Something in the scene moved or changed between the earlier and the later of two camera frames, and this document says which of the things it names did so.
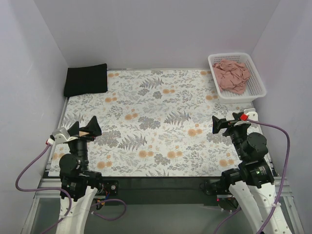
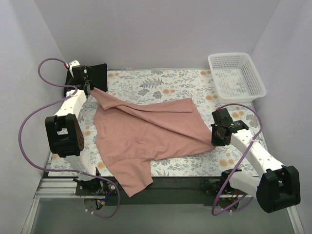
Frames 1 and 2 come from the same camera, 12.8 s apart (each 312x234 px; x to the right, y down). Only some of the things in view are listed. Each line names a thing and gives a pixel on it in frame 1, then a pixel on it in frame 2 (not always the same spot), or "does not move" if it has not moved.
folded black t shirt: [85, 80] does not move
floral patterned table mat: [155, 123] does not move
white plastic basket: [236, 77] does not move
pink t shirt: [232, 76] -> [129, 135]
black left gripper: [81, 138] -> [88, 87]
